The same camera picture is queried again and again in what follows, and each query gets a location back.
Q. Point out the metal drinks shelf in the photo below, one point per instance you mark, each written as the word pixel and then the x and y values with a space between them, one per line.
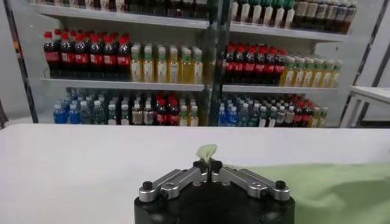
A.
pixel 122 85

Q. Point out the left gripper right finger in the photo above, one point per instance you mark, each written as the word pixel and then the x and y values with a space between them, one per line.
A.
pixel 259 185

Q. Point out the white-cap blue-label drink bottle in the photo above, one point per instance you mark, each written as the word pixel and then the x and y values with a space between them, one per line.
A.
pixel 322 15
pixel 352 16
pixel 342 16

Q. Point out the green-cap yellow tea bottle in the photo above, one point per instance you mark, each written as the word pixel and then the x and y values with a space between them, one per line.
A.
pixel 336 78
pixel 173 69
pixel 288 75
pixel 161 69
pixel 186 70
pixel 136 68
pixel 327 78
pixel 298 76
pixel 198 70
pixel 308 76
pixel 317 77
pixel 148 68

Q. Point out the small red-cap cola bottle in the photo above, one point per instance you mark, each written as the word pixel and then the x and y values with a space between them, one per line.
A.
pixel 307 117
pixel 174 116
pixel 161 115
pixel 298 117

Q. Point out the beige-label dark drink bottle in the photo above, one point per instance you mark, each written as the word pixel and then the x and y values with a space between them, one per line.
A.
pixel 311 14
pixel 300 13

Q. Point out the small blue drink bottle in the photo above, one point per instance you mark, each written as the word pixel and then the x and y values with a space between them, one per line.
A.
pixel 60 116
pixel 232 118
pixel 74 116
pixel 221 118

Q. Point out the small green-tinted water bottle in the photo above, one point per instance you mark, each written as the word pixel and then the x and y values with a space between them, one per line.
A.
pixel 253 118
pixel 243 118
pixel 98 115
pixel 86 115

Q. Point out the white side table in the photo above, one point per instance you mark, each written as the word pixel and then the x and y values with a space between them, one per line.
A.
pixel 371 92

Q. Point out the light green polo shirt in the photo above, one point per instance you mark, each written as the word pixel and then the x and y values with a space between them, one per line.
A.
pixel 335 194

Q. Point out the green-cap dark tea bottle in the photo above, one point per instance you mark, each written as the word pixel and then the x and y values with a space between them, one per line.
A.
pixel 278 13
pixel 257 12
pixel 245 11
pixel 268 12
pixel 289 14
pixel 235 10

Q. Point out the black-framed glass cooler door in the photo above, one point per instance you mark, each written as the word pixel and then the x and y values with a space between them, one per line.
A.
pixel 370 45
pixel 20 61

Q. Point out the small beige-label drink bottle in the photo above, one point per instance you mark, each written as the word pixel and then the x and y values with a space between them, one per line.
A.
pixel 289 118
pixel 280 118
pixel 148 116
pixel 137 116

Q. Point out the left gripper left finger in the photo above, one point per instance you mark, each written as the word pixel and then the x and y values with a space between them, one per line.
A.
pixel 170 185

